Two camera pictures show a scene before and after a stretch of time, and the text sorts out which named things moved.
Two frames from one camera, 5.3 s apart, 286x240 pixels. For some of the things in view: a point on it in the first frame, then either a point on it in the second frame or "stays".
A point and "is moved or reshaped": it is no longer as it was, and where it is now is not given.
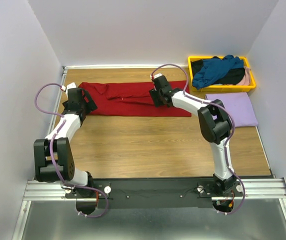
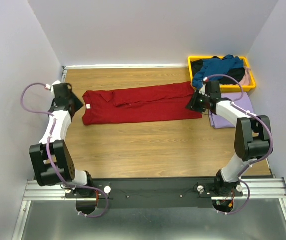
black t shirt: [235, 76] stays
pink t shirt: [245, 81] stays
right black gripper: [154, 94] → [192, 104]
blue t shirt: [212, 69] stays
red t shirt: [132, 99] is moved or reshaped
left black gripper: [91, 106] → [79, 104]
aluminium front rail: [273, 189] stays
